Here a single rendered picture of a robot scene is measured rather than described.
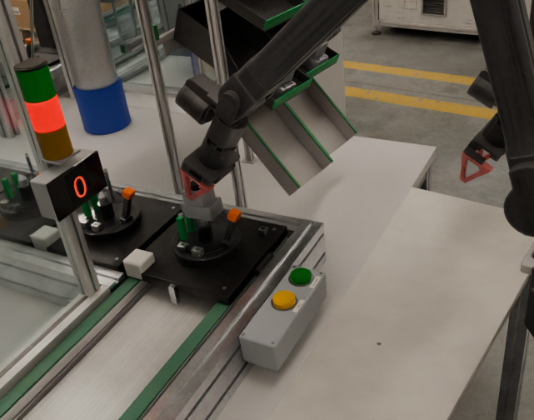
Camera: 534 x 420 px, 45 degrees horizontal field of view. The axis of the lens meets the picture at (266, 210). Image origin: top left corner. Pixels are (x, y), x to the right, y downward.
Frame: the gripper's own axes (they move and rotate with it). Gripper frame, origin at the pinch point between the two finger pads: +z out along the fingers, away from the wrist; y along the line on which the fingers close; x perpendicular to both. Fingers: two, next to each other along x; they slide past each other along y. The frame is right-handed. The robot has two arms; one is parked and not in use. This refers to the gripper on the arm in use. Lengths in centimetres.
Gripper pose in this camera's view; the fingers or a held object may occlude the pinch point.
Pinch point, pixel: (197, 189)
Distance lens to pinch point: 122.2
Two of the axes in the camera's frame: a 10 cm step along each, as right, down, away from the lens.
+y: -4.8, 5.2, -7.1
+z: -3.8, 6.1, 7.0
